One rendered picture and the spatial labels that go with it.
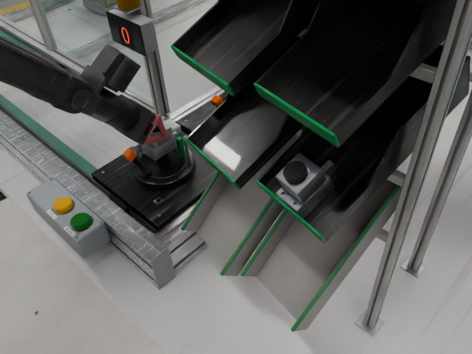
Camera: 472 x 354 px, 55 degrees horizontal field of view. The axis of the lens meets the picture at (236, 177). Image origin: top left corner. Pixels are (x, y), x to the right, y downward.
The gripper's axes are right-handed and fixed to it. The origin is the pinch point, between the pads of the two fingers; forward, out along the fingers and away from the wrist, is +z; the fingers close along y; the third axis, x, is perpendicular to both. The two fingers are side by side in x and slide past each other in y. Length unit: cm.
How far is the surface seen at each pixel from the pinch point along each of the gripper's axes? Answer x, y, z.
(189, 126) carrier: -4.2, 7.0, 17.6
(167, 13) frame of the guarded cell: -40, 81, 60
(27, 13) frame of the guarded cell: -11, 131, 37
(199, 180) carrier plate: 5.0, -9.0, 9.7
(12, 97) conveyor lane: 15, 66, 9
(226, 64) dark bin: -13.9, -28.3, -25.9
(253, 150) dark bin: -6.2, -30.7, -13.1
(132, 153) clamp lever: 6.1, -1.0, -4.3
